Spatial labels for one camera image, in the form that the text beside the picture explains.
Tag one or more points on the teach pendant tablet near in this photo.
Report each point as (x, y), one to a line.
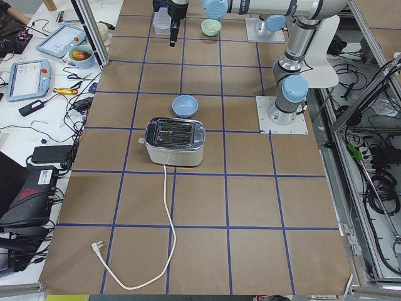
(28, 80)

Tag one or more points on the blue bowl with fruit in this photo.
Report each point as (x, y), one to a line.
(82, 56)

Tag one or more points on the teach pendant tablet far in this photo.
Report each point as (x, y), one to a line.
(61, 41)

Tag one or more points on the beige bowl with lemon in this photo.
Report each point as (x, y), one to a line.
(103, 30)

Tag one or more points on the white chair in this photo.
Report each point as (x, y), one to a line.
(316, 70)

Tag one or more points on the black scissors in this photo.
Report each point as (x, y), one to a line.
(74, 76)

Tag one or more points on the light green bowl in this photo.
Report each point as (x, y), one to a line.
(211, 27)

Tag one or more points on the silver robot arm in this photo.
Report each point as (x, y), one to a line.
(292, 87)

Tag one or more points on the black power adapter brick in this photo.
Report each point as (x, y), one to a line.
(31, 108)

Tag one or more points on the aluminium frame post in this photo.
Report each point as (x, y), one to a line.
(87, 20)

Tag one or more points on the orange handled tool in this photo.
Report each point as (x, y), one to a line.
(66, 91)

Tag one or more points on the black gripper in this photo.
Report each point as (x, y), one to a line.
(174, 10)

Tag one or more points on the light blue bowl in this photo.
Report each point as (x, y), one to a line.
(185, 106)

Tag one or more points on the clear plastic lidded container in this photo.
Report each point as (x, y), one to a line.
(162, 21)

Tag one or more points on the black electronics box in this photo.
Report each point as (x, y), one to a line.
(25, 196)

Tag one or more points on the cream and chrome toaster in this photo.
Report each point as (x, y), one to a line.
(174, 141)

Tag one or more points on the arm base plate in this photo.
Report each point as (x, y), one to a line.
(273, 121)
(265, 31)

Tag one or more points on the teach pendant tablet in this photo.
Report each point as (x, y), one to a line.
(61, 41)
(28, 80)

